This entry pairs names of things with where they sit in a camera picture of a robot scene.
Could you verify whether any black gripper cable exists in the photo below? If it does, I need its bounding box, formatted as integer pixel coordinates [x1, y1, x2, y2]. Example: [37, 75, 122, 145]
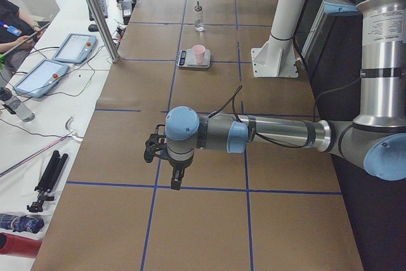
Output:
[207, 85, 305, 150]

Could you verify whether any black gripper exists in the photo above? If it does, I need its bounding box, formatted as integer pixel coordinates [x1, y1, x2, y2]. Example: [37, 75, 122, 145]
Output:
[168, 154, 194, 190]

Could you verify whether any black keyboard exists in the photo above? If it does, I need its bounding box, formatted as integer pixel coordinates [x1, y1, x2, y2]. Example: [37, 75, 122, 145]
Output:
[96, 0, 108, 18]

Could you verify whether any black folded tripod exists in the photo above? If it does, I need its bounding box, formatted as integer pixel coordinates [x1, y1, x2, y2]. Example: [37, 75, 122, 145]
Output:
[27, 150, 69, 213]

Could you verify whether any pink plastic cup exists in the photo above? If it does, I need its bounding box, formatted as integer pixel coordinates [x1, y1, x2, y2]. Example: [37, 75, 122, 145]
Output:
[192, 44, 206, 64]

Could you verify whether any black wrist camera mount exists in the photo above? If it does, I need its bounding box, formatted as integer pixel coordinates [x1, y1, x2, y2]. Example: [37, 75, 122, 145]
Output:
[143, 124, 169, 163]

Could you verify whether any seated person in black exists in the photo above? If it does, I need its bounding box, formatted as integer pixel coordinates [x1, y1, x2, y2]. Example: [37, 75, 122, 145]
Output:
[0, 0, 43, 74]

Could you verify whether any black computer mouse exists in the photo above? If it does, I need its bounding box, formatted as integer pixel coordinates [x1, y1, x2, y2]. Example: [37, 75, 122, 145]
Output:
[88, 24, 98, 32]

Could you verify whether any blue teach pendant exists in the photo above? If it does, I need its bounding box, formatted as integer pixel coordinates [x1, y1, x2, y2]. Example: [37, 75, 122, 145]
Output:
[14, 59, 69, 98]
[52, 33, 97, 64]

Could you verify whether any grey digital kitchen scale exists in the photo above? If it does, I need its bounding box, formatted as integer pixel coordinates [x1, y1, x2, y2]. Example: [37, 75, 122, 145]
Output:
[176, 49, 211, 69]

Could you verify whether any thin metal rod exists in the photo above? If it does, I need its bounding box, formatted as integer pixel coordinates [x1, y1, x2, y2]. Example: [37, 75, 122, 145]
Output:
[0, 135, 69, 178]

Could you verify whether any white metal hook tool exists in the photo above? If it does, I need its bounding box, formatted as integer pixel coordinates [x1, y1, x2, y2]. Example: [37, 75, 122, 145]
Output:
[65, 116, 83, 143]

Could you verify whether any lower blue teach pendant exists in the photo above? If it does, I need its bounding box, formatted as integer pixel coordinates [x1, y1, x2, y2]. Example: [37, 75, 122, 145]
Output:
[14, 59, 69, 98]

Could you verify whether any red cylinder bottle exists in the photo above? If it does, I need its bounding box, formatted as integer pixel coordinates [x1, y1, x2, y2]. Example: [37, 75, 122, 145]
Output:
[1, 233, 42, 258]

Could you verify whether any aluminium frame post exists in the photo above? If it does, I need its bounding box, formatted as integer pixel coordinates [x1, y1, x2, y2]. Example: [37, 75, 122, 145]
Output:
[86, 0, 120, 63]

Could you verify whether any clear plastic water bottle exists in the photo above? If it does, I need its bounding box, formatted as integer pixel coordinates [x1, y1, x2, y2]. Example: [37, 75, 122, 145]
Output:
[1, 87, 35, 122]

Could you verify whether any glass sauce dispenser bottle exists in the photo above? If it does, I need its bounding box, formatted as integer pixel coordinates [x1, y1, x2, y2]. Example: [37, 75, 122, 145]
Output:
[193, 1, 204, 32]

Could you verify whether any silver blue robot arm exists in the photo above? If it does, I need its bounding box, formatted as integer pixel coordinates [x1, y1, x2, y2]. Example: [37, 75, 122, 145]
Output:
[144, 0, 405, 190]

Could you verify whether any upper blue teach pendant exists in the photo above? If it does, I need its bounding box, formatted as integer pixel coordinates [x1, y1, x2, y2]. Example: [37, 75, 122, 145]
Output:
[52, 33, 97, 64]

